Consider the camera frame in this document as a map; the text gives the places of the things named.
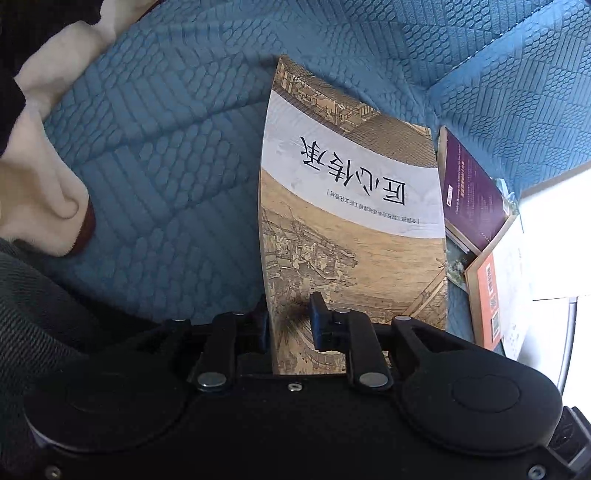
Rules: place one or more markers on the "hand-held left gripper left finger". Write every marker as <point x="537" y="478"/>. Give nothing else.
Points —
<point x="264" y="323"/>

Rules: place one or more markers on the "photo cover booklet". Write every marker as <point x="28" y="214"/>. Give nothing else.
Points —
<point x="457" y="267"/>

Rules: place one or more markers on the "brown painting cover book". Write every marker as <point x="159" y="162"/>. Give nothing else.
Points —
<point x="351" y="258"/>

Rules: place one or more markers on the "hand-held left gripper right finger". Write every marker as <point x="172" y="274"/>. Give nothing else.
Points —
<point x="317" y="318"/>

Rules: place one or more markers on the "clear plastic sleeve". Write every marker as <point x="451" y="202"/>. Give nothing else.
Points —
<point x="508" y="198"/>

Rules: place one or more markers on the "white table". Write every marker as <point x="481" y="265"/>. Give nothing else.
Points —
<point x="558" y="230"/>

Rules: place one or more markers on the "person's checked sweater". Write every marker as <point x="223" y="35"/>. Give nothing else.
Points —
<point x="46" y="184"/>

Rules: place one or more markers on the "blue textured sofa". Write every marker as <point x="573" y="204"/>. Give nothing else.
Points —
<point x="161" y="161"/>

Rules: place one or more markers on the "orange bordered white book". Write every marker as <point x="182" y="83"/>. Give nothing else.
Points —
<point x="489" y="295"/>

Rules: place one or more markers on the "purple cover book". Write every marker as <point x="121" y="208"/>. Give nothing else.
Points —
<point x="466" y="198"/>

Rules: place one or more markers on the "person's dark trousers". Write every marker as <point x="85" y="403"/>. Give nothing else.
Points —
<point x="37" y="314"/>

